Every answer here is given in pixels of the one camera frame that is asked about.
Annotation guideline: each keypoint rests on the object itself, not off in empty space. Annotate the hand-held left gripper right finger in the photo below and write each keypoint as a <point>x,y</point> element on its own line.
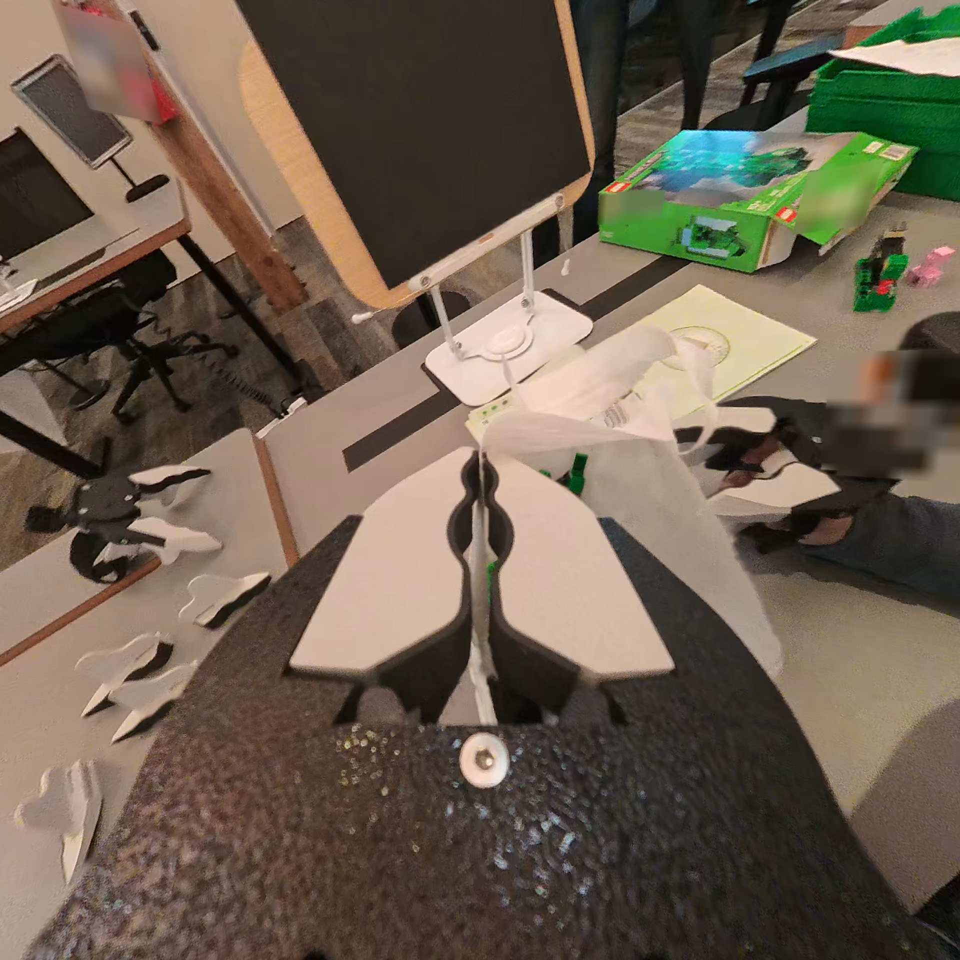
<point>585,592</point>

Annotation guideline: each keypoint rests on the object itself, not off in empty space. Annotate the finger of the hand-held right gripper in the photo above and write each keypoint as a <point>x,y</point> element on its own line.
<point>795,487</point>
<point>750,421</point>

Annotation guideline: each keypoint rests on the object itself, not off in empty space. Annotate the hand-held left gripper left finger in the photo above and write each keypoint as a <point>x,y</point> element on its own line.
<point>382,585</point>

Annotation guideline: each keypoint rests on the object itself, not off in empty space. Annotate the white printed paper bag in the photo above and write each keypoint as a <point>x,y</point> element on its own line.
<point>637,510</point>

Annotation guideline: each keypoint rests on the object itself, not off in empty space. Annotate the person's right forearm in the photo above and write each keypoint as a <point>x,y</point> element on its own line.
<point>915,540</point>

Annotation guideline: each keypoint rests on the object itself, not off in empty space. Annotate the grey desk with wooden edge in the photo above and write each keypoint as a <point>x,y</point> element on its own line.
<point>195,652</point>
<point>37,592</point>

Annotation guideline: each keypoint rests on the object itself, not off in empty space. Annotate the white desk with wooden edge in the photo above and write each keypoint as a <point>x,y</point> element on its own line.
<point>112,240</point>

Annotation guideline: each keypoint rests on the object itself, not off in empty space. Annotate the person's right hand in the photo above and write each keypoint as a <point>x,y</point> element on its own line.
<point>862,510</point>

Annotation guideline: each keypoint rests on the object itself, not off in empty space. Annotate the building instruction booklet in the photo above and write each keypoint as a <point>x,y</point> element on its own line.
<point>757,337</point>

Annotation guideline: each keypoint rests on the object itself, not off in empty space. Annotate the pile of green bricks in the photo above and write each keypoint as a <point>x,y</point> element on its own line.
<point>577,476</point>

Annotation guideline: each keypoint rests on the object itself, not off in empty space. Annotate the green brick model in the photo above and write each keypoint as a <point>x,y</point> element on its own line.
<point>874,285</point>

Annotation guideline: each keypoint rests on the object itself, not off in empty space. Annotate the green toy box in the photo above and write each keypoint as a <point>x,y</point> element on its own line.
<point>645,251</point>

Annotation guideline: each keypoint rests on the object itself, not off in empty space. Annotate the pale card with green dots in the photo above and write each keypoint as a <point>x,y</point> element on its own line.
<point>491,414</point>

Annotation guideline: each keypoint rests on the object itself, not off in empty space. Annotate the pink pig figure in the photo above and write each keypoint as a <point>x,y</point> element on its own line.
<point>934,266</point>

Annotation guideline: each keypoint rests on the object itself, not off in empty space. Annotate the white tablet stand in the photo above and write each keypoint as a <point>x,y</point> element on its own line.
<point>540,322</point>

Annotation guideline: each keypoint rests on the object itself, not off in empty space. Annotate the spare gripper finger assembly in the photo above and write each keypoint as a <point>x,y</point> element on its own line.
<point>105,510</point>

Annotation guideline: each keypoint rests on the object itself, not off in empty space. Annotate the stack of green trays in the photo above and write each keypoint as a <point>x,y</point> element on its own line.
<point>885,105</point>

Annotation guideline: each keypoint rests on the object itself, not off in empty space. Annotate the black office chair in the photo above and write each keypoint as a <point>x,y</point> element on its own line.
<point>112,300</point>
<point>787,64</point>

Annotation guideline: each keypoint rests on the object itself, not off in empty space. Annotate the white paper sheet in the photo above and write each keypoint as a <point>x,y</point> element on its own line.
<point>915,56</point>

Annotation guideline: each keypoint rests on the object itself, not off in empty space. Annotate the large wood-framed black tablet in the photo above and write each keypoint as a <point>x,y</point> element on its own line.
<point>412,135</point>

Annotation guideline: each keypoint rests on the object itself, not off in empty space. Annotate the black computer monitor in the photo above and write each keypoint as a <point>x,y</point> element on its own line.
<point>37,195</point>

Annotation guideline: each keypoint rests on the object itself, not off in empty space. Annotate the small tablet on stand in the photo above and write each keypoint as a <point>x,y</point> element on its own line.
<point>45,105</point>

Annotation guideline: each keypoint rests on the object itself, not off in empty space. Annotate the black round pedestal base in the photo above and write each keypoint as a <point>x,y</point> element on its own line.
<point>416,326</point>

